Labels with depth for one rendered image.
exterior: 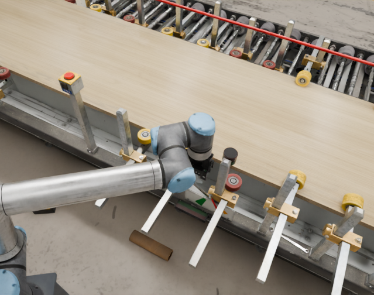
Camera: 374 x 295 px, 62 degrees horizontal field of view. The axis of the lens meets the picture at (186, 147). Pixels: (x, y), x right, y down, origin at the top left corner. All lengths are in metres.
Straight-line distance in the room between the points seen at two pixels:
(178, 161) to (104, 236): 1.48
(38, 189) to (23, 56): 1.47
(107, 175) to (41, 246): 1.59
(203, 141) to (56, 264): 1.57
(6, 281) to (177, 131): 0.86
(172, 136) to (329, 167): 0.91
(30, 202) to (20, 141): 2.14
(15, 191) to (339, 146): 1.46
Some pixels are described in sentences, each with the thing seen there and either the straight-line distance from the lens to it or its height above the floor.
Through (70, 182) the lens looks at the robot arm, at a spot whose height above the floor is 1.39.
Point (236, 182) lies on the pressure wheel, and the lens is 1.45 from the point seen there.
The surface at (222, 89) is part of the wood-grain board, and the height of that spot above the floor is 0.90.
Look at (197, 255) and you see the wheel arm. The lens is 1.33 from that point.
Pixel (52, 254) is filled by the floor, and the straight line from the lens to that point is 2.38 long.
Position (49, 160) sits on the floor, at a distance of 2.79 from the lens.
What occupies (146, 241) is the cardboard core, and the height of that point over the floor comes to 0.08.
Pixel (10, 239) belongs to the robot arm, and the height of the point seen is 0.96.
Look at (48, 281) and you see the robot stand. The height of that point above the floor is 0.60.
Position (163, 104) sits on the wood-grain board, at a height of 0.90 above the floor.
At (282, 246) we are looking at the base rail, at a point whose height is 0.70.
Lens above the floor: 2.11
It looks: 52 degrees down
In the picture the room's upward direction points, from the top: 4 degrees clockwise
